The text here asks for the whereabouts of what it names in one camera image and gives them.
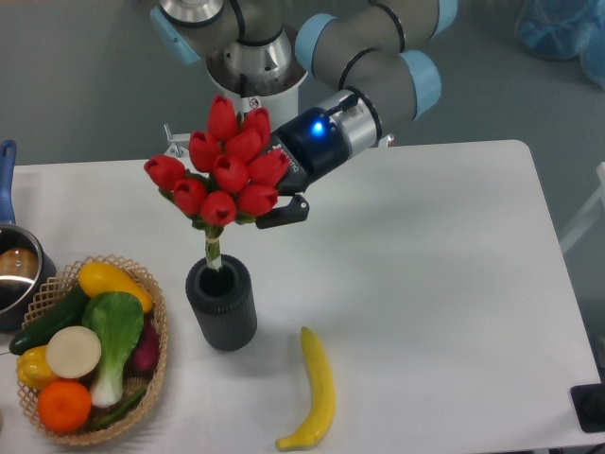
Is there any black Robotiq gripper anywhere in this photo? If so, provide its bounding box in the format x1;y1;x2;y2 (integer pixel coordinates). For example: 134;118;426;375
255;107;350;229

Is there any red tulip bouquet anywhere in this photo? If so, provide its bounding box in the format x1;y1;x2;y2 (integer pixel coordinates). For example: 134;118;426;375
144;96;290;271

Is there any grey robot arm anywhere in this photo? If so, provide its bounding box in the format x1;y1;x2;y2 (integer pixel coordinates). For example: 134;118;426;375
146;1;458;237

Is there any dark grey ribbed vase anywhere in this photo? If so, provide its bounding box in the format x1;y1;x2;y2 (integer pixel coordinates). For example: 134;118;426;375
185;254;257;352

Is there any purple sweet potato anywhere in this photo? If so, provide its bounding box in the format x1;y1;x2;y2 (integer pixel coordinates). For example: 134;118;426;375
131;319;160;373

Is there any yellow squash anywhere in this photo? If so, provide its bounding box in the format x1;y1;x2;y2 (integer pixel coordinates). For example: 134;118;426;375
78;262;154;314

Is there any green bok choy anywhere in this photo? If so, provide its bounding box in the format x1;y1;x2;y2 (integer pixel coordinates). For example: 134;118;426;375
82;291;144;409

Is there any yellow banana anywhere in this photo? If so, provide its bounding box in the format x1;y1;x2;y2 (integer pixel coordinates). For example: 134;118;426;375
275;326;337;452

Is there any woven wicker basket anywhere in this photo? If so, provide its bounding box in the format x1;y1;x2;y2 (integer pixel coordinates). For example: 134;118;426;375
17;254;168;446

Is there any green cucumber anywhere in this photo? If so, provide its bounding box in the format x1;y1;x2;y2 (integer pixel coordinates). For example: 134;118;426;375
9;285;90;356

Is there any green chili pepper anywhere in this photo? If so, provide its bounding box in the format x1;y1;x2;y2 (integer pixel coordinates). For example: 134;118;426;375
90;388;147;431

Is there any white round radish slice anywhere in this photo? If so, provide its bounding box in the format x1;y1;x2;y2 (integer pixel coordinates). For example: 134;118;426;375
45;325;101;379

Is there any blue saucepan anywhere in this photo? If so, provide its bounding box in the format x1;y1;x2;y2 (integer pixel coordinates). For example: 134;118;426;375
1;140;56;333

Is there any orange fruit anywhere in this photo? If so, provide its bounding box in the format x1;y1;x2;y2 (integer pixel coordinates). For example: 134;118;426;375
37;380;92;433

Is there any yellow bell pepper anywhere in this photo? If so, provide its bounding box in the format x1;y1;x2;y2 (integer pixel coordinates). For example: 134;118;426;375
17;345;59;390

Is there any blue plastic bag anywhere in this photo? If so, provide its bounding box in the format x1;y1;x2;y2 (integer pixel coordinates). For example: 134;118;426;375
514;1;604;88

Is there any black device at edge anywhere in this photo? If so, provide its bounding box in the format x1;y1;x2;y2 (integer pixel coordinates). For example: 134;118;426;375
570;383;604;433

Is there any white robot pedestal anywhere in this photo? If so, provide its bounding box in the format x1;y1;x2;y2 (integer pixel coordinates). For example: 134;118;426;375
163;23;396;160

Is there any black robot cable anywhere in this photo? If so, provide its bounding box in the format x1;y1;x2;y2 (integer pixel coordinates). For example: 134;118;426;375
237;73;251;114

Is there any white frame at right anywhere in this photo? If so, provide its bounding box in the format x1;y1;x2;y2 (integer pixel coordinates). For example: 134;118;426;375
559;162;604;254

